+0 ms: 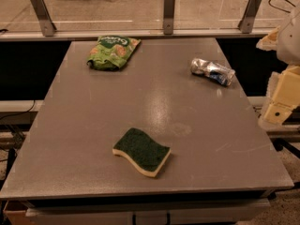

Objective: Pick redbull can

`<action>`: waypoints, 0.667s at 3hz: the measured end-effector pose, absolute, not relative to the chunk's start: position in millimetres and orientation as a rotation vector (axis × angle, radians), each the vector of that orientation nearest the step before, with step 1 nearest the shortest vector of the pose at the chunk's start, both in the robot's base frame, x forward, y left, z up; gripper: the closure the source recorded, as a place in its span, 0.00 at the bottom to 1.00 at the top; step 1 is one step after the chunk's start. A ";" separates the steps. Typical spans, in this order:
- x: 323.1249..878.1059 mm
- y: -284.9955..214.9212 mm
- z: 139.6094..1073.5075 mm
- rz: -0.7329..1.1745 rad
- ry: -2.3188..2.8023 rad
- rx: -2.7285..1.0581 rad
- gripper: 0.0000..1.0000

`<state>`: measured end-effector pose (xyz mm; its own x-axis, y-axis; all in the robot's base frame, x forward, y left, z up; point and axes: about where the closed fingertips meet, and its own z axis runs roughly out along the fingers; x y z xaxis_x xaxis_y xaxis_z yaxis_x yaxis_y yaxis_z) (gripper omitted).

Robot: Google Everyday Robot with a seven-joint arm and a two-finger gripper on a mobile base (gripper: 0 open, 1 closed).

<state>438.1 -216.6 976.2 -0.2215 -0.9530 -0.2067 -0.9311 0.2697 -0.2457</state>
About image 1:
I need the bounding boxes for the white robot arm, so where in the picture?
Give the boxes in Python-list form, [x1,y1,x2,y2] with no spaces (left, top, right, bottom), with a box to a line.
[257,3,300,130]

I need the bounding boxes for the crushed redbull can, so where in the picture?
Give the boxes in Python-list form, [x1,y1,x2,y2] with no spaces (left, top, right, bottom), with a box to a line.
[190,58,235,86]

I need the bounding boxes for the green yellow scrub sponge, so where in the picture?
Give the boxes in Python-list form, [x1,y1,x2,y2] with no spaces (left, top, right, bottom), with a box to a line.
[112,127,171,178]

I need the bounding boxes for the green snack bag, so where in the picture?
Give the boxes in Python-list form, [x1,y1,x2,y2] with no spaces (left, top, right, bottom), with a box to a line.
[87,35,141,70]

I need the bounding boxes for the cardboard box corner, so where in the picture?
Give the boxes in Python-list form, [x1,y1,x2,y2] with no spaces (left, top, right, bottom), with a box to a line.
[4,202,35,225]

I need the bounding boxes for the right metal glass bracket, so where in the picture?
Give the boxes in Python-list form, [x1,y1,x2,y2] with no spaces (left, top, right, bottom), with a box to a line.
[238,0,262,34]

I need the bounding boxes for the metal glass bracket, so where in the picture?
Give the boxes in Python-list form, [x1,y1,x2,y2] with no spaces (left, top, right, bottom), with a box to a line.
[238,0,262,34]
[30,0,56,37]
[163,0,175,35]

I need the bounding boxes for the middle metal glass bracket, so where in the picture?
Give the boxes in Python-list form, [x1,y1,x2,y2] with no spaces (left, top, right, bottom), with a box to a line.
[163,0,175,35]

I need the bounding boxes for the white rail under glass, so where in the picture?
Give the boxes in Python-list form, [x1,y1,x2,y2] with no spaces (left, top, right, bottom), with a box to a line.
[0,28,272,42]

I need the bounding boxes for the left metal glass bracket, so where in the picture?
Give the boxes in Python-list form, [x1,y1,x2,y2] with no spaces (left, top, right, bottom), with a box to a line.
[30,0,56,37]

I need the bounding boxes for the black cable left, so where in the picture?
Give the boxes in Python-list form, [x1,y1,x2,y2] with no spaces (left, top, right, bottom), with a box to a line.
[0,99,37,122]

